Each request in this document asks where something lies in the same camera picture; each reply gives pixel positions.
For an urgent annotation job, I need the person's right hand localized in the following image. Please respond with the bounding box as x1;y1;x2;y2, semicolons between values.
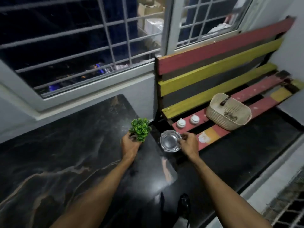
178;132;200;162

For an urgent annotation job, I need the person's left hand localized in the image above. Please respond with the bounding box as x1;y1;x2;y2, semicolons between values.
121;131;143;162

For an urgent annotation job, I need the clear glass ashtray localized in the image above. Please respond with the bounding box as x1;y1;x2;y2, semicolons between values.
159;130;183;153

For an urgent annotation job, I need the small green potted plant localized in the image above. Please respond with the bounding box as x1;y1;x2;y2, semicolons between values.
129;118;152;143

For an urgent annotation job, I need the checked wiping cloth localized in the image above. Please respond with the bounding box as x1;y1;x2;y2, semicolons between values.
223;111;238;122

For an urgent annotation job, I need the white spray bottle black trigger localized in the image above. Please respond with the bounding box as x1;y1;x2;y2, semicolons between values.
219;95;232;107

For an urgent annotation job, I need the person's right forearm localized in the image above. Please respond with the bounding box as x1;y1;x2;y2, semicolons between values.
191;155;272;228

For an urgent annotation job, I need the person's left forearm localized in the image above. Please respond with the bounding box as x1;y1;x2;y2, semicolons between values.
50;156;135;228

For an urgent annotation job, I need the person's right black shoe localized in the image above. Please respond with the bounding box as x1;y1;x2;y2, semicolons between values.
177;193;192;228

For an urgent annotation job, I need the cream plastic basket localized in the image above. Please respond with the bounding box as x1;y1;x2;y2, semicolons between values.
206;93;252;131

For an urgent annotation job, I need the black marble table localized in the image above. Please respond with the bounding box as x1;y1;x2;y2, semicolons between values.
0;94;179;228

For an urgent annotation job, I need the striped cloth behind window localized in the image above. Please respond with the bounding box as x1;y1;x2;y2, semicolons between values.
102;64;130;73

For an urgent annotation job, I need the red yellow black wooden bench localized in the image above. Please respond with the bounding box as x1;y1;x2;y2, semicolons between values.
154;16;304;151

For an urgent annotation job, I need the white mesh railing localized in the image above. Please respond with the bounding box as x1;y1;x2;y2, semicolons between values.
262;168;304;228

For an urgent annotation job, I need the white window with bar grille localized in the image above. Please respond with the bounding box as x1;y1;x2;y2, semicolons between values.
0;0;255;112

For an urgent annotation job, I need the white box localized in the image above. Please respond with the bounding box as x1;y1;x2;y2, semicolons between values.
144;18;164;43

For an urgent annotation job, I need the brown cardboard box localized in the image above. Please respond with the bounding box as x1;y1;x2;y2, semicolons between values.
137;0;166;29

